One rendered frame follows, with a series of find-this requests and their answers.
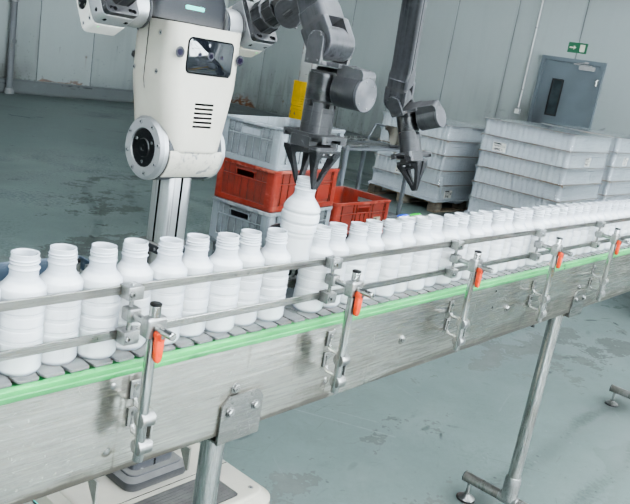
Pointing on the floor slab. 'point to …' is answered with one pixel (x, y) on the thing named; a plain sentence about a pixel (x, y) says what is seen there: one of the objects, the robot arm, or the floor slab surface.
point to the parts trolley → (364, 160)
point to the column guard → (297, 99)
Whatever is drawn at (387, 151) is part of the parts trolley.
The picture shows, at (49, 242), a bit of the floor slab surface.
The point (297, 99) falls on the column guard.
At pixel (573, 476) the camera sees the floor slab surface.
